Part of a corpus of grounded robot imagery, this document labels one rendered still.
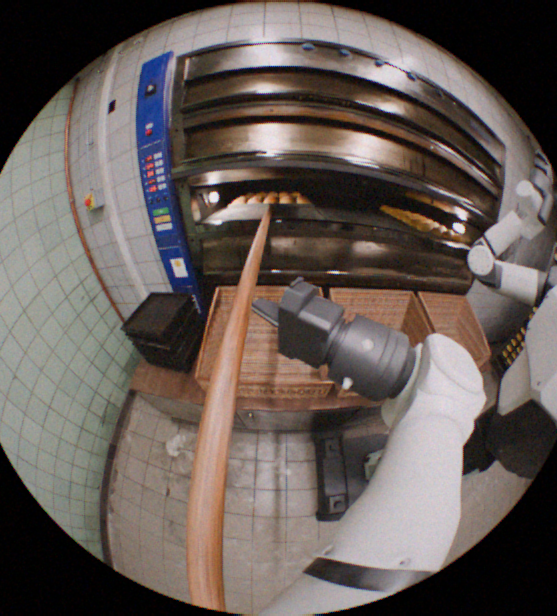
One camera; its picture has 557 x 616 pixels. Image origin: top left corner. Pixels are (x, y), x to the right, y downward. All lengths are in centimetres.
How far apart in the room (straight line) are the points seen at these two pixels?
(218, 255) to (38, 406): 140
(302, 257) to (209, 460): 83
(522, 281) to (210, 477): 65
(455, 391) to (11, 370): 145
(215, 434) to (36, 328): 126
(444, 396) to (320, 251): 81
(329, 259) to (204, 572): 97
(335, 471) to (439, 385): 109
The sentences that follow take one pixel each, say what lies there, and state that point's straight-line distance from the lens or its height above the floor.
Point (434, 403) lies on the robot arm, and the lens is 16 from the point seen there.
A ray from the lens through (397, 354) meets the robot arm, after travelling 19.
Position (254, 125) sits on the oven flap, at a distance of 85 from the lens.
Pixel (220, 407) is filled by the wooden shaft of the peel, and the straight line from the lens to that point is 17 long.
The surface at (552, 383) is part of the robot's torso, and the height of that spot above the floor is 129.
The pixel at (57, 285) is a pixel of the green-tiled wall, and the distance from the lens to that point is 140.
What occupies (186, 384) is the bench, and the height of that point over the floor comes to 58.
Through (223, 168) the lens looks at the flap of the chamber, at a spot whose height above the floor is 141.
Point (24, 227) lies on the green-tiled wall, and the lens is 136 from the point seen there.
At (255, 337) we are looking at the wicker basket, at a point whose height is 59.
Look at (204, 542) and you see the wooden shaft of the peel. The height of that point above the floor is 120.
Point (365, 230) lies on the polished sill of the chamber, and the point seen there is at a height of 116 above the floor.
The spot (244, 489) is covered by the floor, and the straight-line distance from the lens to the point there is 139.
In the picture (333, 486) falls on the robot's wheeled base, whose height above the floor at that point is 19.
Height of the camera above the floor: 136
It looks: 41 degrees down
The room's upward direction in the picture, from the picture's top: straight up
